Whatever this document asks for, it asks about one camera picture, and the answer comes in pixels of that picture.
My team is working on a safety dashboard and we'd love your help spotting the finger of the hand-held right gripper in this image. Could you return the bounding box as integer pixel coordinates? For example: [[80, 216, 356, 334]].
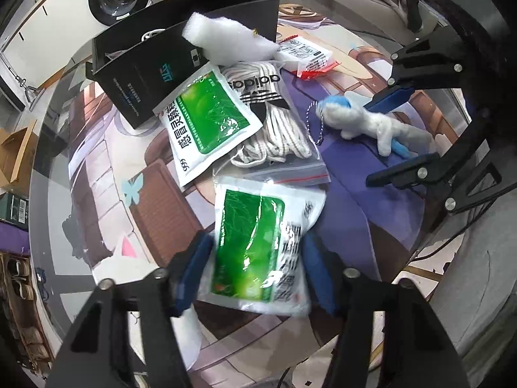
[[363, 32, 485, 112], [365, 129, 517, 216]]

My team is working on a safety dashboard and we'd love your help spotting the black cable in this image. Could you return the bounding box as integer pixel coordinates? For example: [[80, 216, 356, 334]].
[[412, 230, 479, 260]]

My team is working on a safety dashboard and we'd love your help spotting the green and white medicine packet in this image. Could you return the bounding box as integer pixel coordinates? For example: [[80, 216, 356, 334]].
[[153, 62, 264, 189], [200, 177, 327, 318]]

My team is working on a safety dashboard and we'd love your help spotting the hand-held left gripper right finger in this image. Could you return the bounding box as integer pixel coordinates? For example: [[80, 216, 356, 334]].
[[301, 230, 459, 388]]

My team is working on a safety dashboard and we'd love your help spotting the black cardboard box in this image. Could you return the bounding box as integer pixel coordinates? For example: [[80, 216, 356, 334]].
[[86, 0, 281, 129]]

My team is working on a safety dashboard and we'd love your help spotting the white plush toy keychain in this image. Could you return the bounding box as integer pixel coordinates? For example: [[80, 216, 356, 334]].
[[305, 94, 439, 158]]

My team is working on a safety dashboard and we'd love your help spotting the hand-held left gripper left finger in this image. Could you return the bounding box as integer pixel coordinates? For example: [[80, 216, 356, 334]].
[[44, 230, 215, 388]]

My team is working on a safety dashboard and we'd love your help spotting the printed table mat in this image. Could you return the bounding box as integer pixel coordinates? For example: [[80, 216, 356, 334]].
[[60, 4, 473, 388]]

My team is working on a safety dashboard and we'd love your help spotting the white foam piece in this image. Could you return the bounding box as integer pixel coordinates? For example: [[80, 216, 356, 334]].
[[182, 11, 280, 65]]

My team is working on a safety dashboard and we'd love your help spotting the bag of white shoelaces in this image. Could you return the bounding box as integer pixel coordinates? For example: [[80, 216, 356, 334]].
[[212, 60, 331, 184]]

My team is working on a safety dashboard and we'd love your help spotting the dark green box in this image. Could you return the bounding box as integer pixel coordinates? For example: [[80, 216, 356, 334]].
[[0, 192, 29, 231]]

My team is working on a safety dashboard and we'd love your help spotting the brown cardboard box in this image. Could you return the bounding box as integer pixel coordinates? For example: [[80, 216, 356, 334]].
[[0, 127, 39, 189]]

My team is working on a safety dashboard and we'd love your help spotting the red and white tissue packet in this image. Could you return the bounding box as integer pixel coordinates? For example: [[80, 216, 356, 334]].
[[279, 36, 337, 78]]

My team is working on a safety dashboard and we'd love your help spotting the white cabinet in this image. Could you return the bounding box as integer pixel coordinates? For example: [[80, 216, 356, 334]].
[[0, 0, 101, 90]]

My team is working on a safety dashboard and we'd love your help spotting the purple bag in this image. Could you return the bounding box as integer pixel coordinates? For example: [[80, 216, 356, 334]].
[[0, 230, 31, 253]]

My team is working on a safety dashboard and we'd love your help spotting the wooden shoe rack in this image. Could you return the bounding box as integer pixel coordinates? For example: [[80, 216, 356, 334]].
[[0, 251, 55, 372]]

